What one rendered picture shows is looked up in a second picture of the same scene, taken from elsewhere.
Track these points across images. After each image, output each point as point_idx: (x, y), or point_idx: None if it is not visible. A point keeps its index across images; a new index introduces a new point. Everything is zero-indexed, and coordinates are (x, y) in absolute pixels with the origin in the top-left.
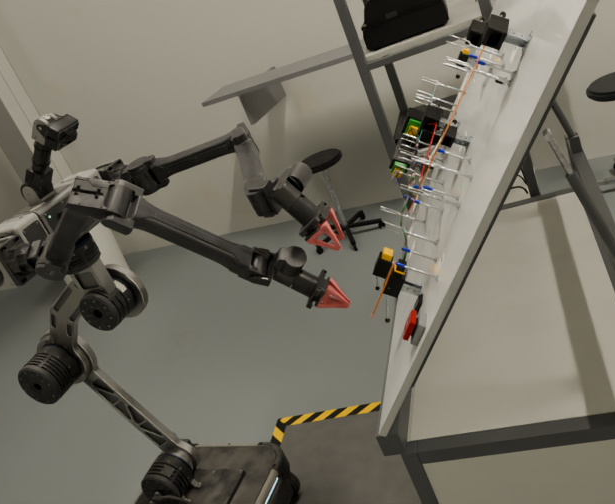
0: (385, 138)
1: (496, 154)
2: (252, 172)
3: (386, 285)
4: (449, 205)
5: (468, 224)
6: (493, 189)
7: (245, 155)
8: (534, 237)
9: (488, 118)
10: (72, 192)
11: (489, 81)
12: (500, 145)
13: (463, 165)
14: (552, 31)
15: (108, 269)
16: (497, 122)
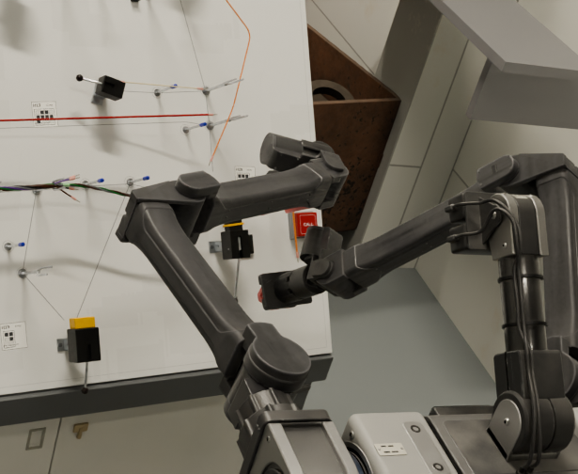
0: None
1: (257, 38)
2: (290, 177)
3: (248, 244)
4: (152, 159)
5: (279, 104)
6: (302, 52)
7: (242, 188)
8: None
9: (147, 40)
10: (576, 166)
11: (42, 23)
12: (256, 29)
13: (126, 114)
14: None
15: None
16: (201, 25)
